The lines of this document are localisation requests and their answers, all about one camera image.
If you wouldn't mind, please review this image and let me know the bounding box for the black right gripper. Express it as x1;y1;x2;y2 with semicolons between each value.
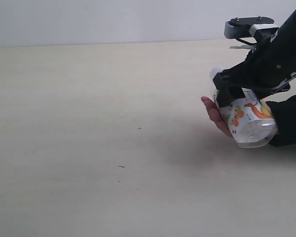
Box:
212;37;296;108

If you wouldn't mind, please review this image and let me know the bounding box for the green pear tea bottle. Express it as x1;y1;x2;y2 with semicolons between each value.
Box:
209;66;279;149

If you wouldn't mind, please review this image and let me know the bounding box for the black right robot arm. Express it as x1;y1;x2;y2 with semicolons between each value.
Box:
213;9;296;108

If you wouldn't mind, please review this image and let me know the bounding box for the person's open hand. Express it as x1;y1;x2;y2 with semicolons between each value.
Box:
201;96;233;138

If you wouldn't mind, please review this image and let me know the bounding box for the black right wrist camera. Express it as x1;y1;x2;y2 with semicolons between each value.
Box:
224;16;279;39

